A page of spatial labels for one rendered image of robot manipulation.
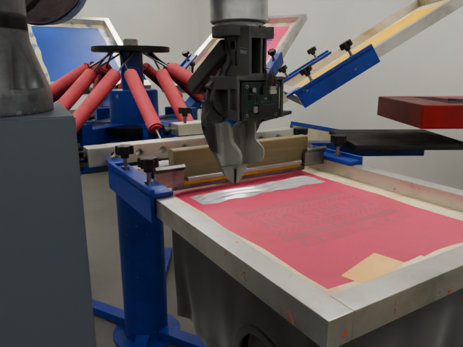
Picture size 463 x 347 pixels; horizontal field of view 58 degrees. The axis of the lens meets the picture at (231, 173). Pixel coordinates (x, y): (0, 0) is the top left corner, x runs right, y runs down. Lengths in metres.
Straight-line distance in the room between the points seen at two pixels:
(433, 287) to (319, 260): 0.17
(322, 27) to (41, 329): 3.49
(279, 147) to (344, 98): 2.47
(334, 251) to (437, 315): 0.23
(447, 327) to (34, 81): 0.79
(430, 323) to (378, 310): 0.32
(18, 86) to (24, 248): 0.17
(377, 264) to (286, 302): 0.21
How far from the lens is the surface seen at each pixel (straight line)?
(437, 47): 3.09
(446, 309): 0.87
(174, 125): 1.29
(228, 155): 0.57
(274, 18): 2.87
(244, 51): 0.53
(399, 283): 0.57
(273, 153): 1.12
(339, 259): 0.69
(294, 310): 0.52
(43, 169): 0.46
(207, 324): 0.96
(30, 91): 0.48
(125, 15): 5.30
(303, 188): 1.04
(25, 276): 0.49
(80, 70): 1.78
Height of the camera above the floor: 1.25
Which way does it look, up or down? 15 degrees down
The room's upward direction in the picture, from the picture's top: straight up
